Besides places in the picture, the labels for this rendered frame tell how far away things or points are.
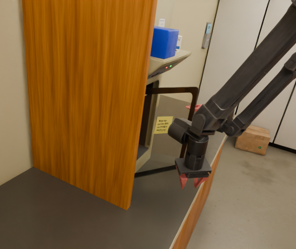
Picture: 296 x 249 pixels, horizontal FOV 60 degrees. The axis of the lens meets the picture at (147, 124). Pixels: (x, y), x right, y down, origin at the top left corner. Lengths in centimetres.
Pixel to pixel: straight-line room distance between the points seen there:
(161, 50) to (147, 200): 60
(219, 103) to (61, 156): 69
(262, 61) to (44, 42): 71
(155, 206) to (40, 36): 76
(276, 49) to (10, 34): 86
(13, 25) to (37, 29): 10
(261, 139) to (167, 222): 291
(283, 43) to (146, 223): 73
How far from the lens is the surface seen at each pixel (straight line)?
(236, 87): 69
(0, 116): 112
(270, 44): 68
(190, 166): 79
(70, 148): 107
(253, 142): 382
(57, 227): 100
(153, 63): 85
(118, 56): 82
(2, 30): 106
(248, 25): 390
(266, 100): 118
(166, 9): 110
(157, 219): 104
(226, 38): 394
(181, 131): 77
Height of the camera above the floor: 166
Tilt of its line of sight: 25 degrees down
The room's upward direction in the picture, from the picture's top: 8 degrees clockwise
